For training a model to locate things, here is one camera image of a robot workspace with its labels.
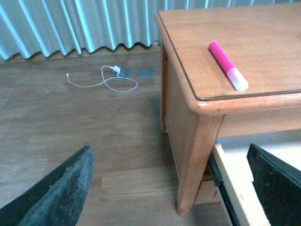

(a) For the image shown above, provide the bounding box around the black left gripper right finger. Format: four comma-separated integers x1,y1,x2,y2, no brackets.
247,144,301,226

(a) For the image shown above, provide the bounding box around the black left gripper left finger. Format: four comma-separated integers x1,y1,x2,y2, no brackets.
0,145,95,226

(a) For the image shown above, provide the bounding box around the wooden drawer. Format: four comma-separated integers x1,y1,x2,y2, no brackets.
212,130,301,226

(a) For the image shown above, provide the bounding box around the pink marker with clear cap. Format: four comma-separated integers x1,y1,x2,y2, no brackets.
208,40,249,91

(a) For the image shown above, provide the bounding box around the wooden drawer cabinet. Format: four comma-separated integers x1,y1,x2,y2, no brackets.
154,2,301,216

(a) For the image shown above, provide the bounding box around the white charger plug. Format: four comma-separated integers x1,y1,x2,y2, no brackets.
111,66,121,73

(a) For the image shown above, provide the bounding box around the open floor outlet box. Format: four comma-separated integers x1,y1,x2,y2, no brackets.
113,65,131,80

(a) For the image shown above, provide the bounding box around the closed floor outlet cover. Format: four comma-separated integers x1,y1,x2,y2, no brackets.
136,68,155,78

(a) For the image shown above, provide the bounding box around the grey pleated curtain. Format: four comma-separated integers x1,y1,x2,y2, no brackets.
0,0,301,61

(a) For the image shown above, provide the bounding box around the black drawer slide rail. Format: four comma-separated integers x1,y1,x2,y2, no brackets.
207,153,240,226

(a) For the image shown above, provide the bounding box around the white charger cable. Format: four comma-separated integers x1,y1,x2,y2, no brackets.
66,65,138,93

